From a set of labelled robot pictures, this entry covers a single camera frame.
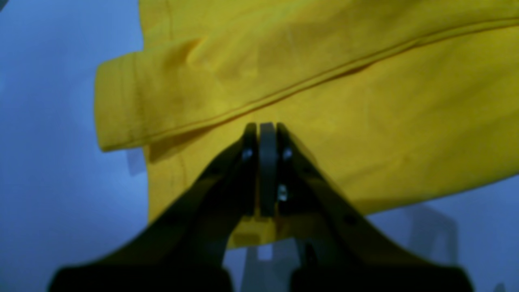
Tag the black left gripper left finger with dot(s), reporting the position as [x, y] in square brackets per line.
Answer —
[195, 229]

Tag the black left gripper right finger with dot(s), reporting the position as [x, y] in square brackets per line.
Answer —
[343, 236]

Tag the orange T-shirt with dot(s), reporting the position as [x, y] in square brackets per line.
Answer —
[397, 101]

